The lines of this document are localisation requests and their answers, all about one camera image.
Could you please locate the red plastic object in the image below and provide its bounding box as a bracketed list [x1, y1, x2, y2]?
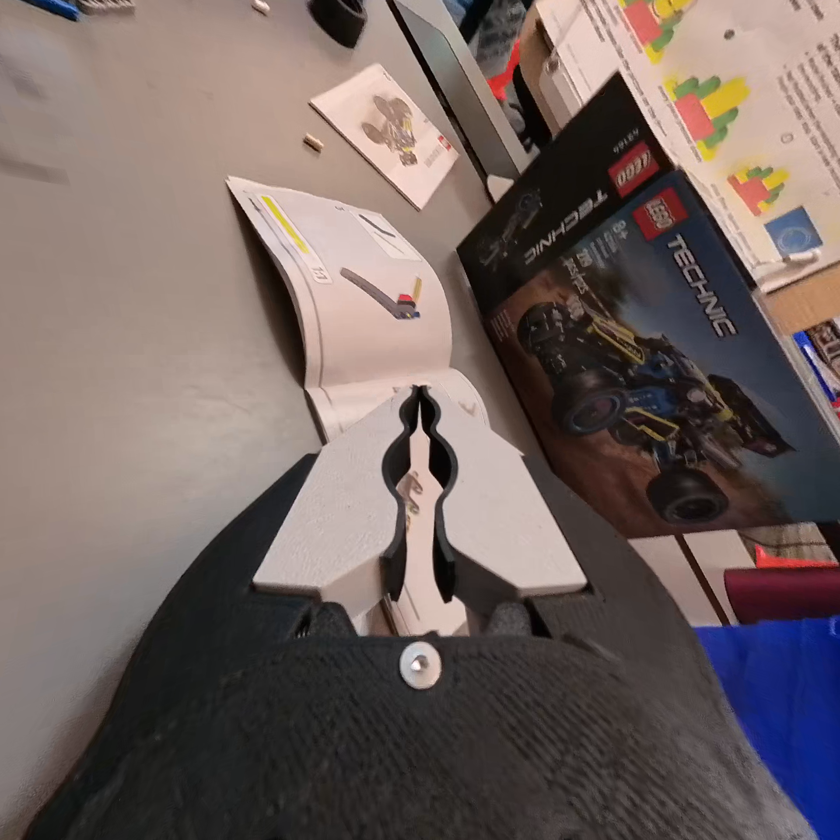
[487, 39, 526, 102]

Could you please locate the silver flat panel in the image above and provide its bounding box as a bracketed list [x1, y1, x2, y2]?
[387, 0, 527, 202]

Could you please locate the instruction booklet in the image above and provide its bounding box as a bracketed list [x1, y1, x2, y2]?
[226, 174, 490, 637]

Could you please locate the black rubber tyre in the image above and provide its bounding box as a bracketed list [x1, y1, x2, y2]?
[307, 0, 368, 48]

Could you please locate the maroon metal bottle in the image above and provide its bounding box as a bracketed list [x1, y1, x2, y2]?
[724, 566, 840, 626]

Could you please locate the small buggy cover booklet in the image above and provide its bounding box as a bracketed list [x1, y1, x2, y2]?
[308, 62, 460, 212]

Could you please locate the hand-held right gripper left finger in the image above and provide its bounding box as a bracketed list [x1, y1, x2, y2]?
[251, 386, 421, 603]

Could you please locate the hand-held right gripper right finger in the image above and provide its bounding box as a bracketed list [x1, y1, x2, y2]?
[423, 386, 588, 603]

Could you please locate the pile of loose bricks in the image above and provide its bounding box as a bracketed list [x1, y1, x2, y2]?
[36, 0, 139, 22]

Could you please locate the blue plastic bin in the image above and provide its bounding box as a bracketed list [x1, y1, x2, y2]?
[694, 617, 840, 840]

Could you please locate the beige storage box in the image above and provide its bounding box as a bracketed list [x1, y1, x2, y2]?
[518, 0, 840, 337]

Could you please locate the toy buggy set box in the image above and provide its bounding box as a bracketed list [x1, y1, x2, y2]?
[456, 72, 840, 540]

